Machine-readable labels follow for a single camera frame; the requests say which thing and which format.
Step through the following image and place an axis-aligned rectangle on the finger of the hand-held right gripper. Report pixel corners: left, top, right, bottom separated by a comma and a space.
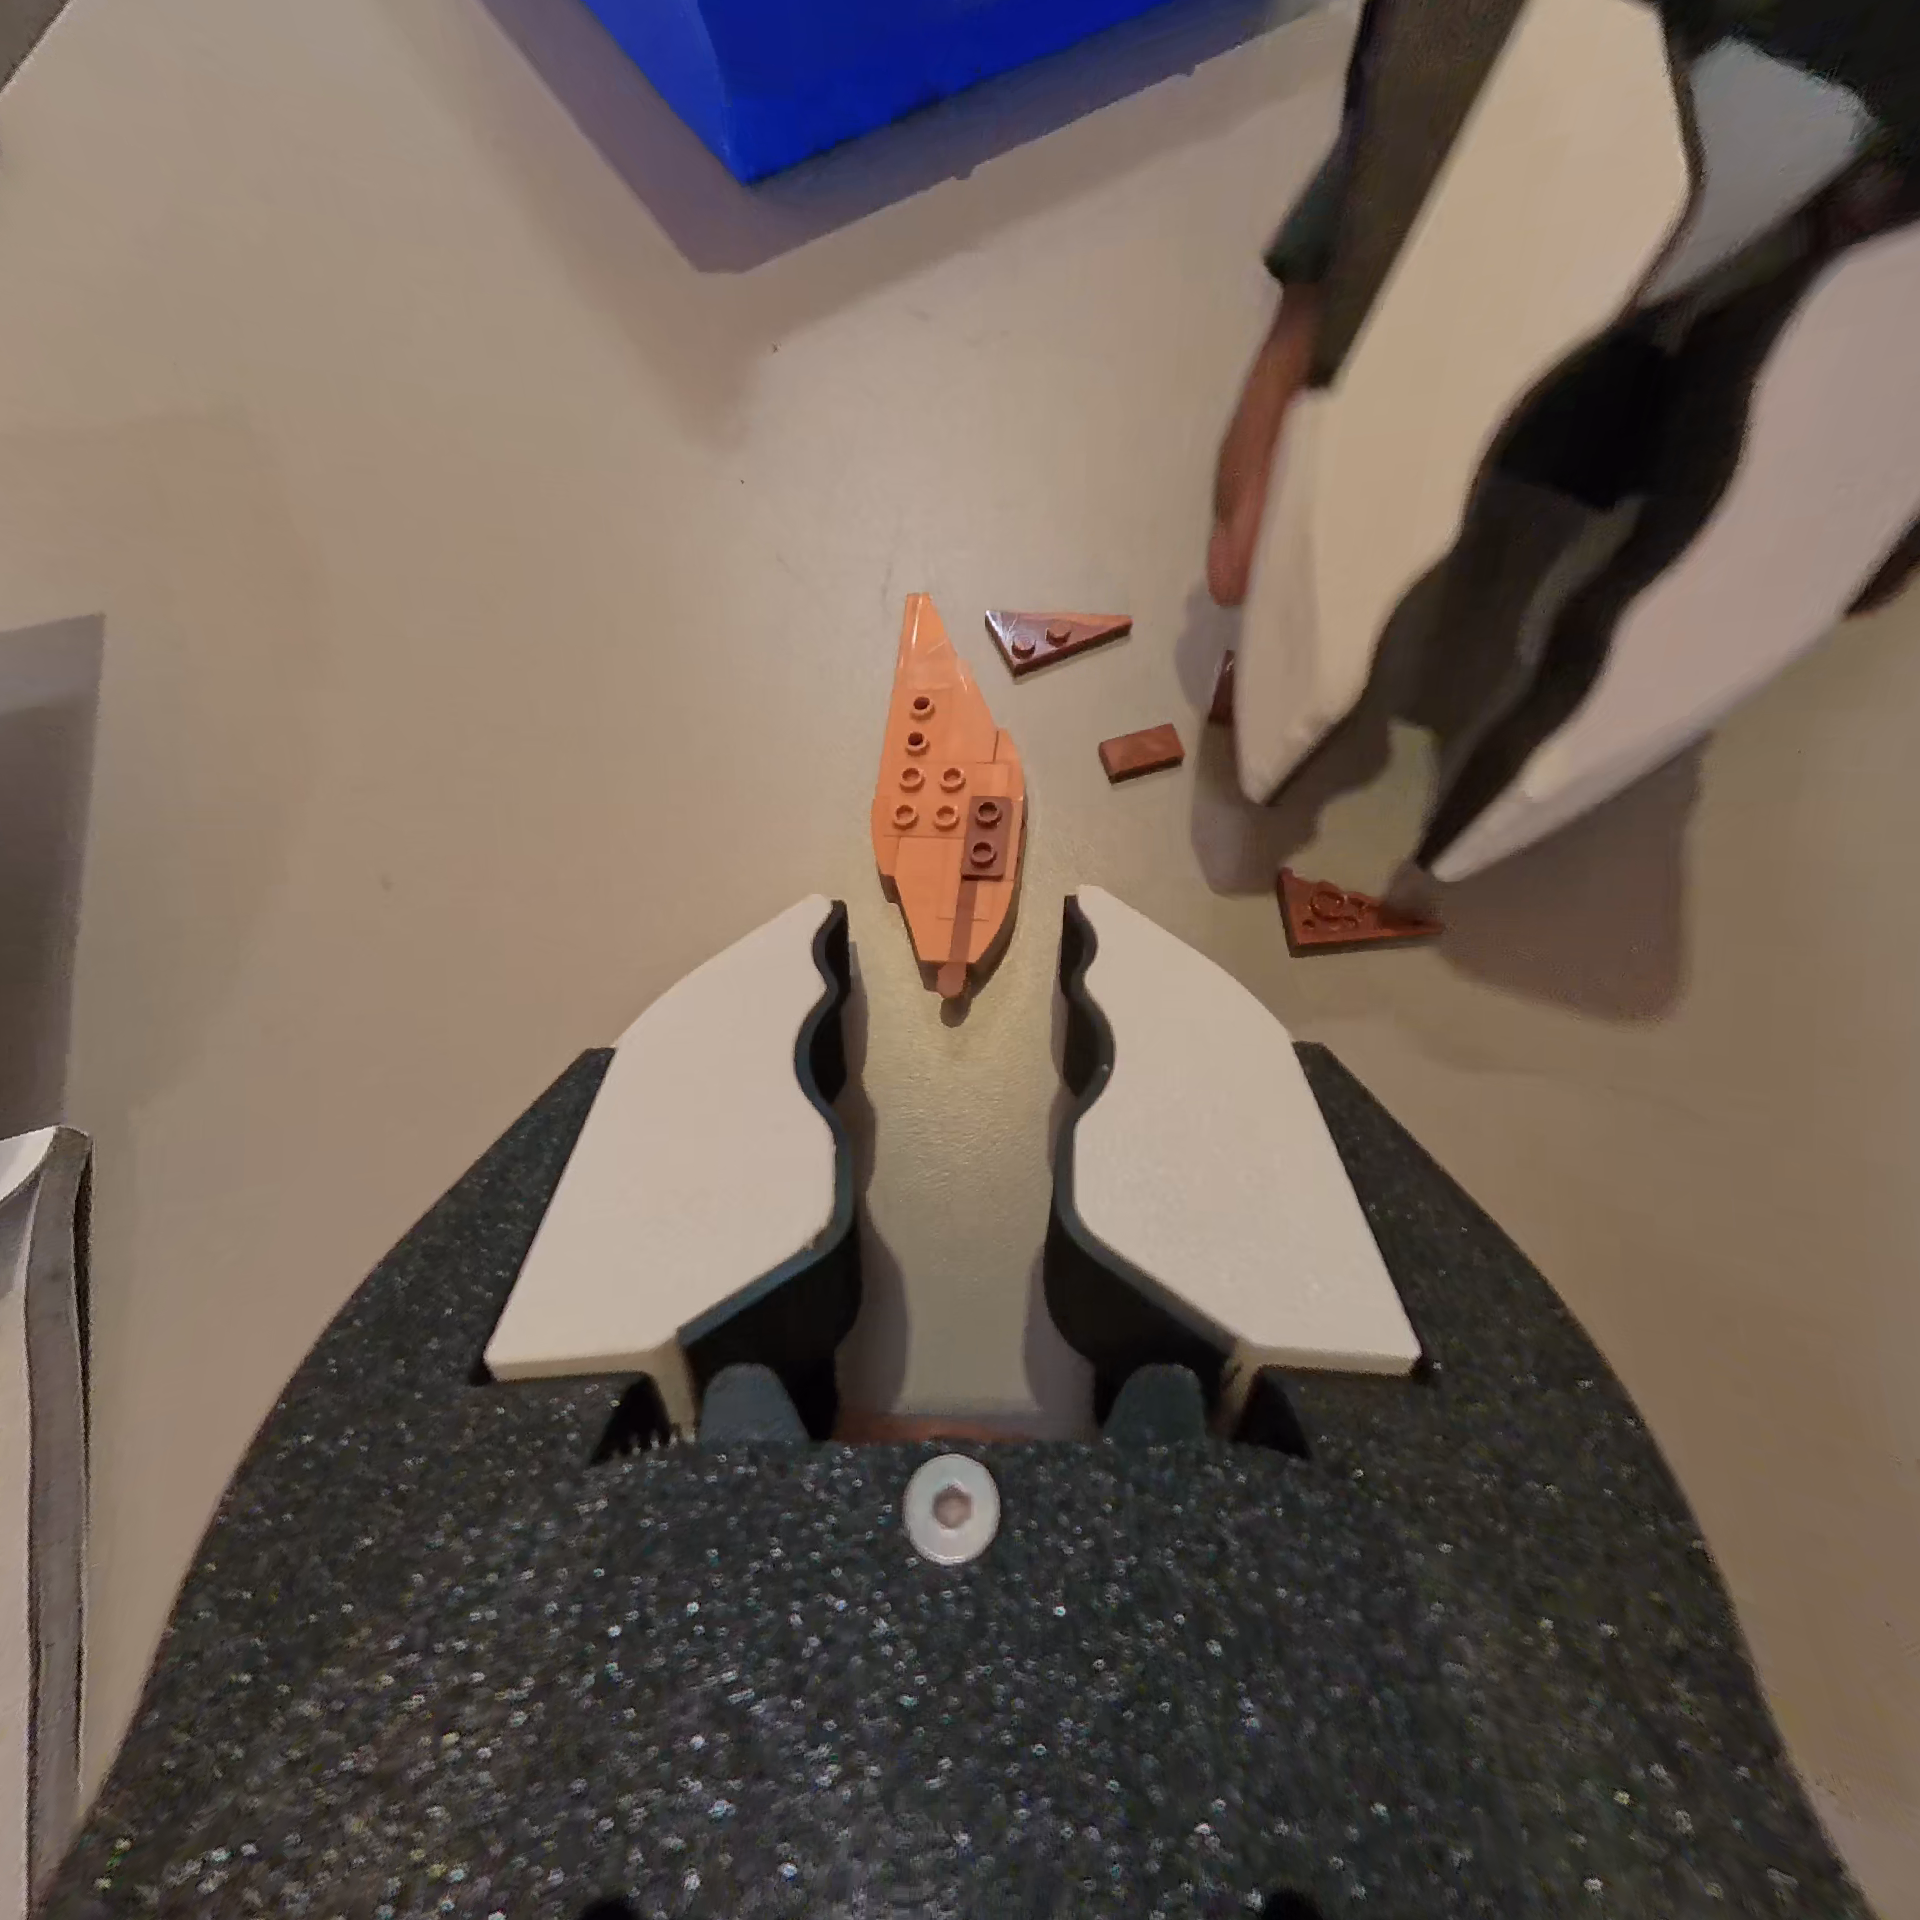
1233, 0, 1702, 805
1403, 218, 1920, 885

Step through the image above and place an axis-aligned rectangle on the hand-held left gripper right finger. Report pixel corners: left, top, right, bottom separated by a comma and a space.
1046, 885, 1423, 1434

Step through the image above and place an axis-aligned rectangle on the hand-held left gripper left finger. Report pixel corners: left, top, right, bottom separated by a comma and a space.
482, 895, 859, 1425

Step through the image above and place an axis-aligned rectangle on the brown wedge brick plate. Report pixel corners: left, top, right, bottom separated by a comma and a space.
986, 607, 1135, 680
1278, 865, 1446, 957

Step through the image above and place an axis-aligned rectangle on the orange toy brick model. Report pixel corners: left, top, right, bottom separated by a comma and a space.
868, 593, 1026, 1004

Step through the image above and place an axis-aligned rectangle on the light grey desk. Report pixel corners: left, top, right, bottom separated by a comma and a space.
0, 0, 1920, 1818

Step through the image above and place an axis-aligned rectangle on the person's right hand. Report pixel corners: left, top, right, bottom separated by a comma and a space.
1205, 278, 1323, 610

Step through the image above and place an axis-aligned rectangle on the blue storage bin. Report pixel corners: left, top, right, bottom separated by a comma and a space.
578, 0, 1245, 190

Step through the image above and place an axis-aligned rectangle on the grey instruction booklet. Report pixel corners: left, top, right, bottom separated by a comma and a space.
0, 615, 105, 1864

